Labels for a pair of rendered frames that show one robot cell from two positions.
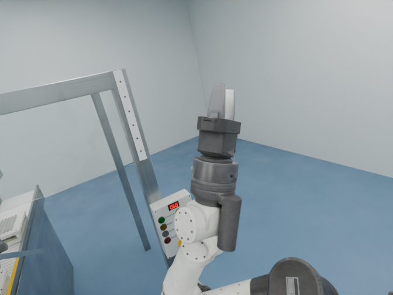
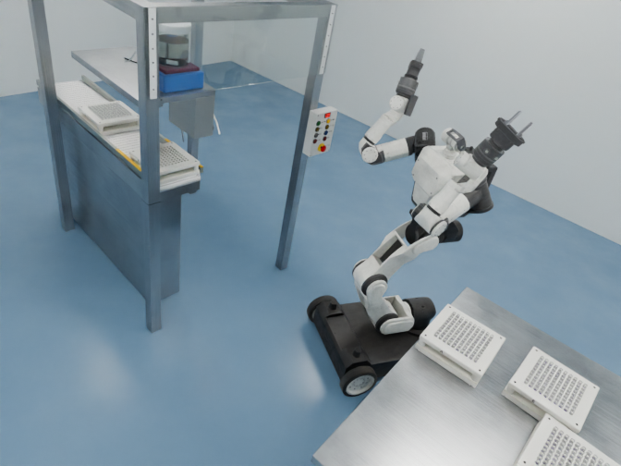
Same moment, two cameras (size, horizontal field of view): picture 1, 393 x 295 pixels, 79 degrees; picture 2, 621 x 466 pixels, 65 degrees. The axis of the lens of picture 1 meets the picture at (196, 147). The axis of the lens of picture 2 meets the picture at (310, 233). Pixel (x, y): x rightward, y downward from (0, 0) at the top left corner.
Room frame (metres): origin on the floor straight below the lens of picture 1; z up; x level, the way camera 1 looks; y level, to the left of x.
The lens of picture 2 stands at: (-1.47, 1.27, 2.15)
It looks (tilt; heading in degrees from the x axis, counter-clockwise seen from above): 35 degrees down; 333
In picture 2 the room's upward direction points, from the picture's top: 12 degrees clockwise
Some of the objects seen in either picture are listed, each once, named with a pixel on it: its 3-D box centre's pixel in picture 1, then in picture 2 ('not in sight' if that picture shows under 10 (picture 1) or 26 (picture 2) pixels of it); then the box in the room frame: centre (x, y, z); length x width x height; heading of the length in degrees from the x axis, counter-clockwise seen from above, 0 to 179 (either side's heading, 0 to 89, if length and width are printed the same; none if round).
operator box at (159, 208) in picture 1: (176, 223); (320, 131); (0.86, 0.15, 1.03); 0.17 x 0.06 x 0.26; 114
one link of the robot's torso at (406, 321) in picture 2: not in sight; (390, 314); (0.09, -0.13, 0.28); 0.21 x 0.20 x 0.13; 90
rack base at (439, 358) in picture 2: not in sight; (458, 347); (-0.59, 0.11, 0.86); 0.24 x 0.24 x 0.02; 31
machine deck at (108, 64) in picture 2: not in sight; (141, 73); (0.87, 1.11, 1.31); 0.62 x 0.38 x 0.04; 24
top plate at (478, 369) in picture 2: not in sight; (462, 337); (-0.59, 0.11, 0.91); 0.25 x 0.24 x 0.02; 121
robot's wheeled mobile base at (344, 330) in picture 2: not in sight; (381, 325); (0.09, -0.10, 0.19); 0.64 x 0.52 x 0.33; 90
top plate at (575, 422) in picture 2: not in sight; (554, 386); (-0.86, -0.09, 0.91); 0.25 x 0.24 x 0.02; 118
